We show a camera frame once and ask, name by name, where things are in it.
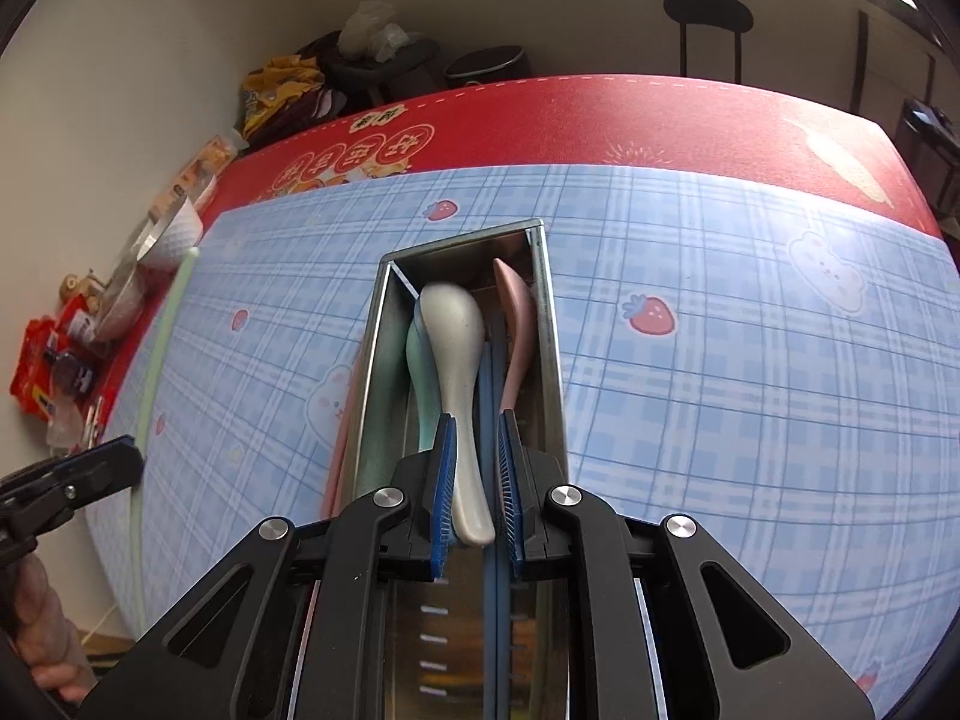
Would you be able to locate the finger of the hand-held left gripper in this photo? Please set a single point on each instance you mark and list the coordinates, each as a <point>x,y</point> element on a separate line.
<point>101,469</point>
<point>34,502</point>

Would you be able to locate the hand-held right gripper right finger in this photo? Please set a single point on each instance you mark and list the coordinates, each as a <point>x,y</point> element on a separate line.
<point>511,495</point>

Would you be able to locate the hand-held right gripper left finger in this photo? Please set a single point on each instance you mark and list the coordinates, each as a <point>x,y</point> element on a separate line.
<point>442,495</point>

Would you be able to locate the green chopstick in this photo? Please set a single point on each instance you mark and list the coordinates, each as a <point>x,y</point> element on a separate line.
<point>161,360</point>

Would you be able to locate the green spoon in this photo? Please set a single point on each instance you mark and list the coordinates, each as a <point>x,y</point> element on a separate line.
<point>418,367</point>

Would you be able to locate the white spoon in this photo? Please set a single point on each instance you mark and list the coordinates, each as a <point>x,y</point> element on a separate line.
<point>450,345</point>

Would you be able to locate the metal utensil tray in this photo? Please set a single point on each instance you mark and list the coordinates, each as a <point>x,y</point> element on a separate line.
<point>427,652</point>

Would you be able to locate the pink spoon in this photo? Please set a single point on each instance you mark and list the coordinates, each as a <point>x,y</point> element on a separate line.
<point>517,315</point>

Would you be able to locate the person's left hand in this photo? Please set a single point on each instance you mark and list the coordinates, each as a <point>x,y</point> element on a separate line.
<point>45,615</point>

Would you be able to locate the red snack packet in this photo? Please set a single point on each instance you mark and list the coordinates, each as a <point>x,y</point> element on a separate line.
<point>34,382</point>

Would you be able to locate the clear plastic cup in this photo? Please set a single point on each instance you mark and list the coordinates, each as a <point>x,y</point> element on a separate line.
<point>124,307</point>

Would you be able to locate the blue plaid table mat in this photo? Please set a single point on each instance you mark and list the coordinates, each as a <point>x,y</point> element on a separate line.
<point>712,427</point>

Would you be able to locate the white paper bowl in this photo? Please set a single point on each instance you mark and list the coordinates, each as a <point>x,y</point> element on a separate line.
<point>176,236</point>

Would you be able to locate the red printed table mat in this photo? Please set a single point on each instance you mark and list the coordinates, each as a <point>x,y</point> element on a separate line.
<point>600,124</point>

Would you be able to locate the dark red clothes pile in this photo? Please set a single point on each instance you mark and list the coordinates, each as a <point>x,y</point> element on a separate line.
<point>322,101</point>

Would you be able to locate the yellow snack bags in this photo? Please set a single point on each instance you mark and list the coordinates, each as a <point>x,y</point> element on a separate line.
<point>277,94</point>

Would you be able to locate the dark grey bin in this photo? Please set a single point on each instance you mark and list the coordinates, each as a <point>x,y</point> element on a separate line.
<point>390,79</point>

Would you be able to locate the black air fryer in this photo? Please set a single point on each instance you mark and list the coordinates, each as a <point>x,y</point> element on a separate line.
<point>484,67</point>

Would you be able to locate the white plastic bag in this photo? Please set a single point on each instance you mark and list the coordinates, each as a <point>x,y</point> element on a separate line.
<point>371,30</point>

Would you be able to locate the black round stool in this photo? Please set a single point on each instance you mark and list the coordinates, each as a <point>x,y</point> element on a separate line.
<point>709,11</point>

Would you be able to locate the black electric pressure cooker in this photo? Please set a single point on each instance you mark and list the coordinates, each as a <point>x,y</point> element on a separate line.
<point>930,131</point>

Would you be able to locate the dark metal rack frame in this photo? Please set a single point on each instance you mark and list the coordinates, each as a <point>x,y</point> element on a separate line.
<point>862,60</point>

